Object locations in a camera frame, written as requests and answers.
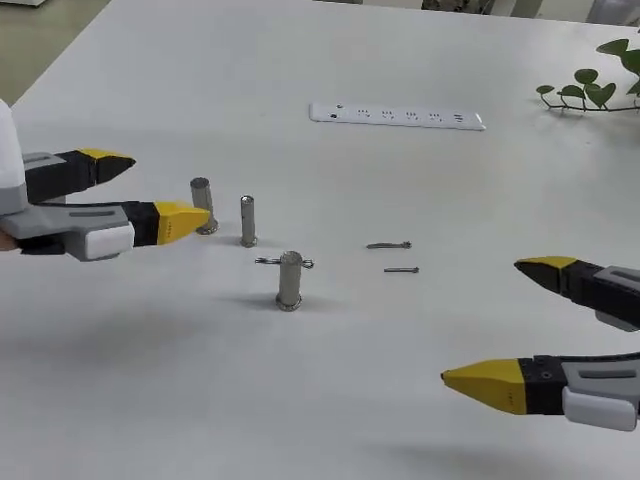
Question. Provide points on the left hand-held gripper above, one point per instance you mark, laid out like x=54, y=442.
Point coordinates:
x=11, y=165

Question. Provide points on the green leafy plant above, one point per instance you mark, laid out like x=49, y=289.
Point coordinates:
x=595, y=92

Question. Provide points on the metal cotter pin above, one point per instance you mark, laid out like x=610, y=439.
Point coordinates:
x=400, y=270
x=265, y=261
x=385, y=245

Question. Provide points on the white power strip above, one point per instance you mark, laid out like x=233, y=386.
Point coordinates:
x=395, y=117

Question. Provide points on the person's left hand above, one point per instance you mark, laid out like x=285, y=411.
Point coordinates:
x=5, y=242

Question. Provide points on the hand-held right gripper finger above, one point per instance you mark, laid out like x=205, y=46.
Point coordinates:
x=540, y=385
x=590, y=287

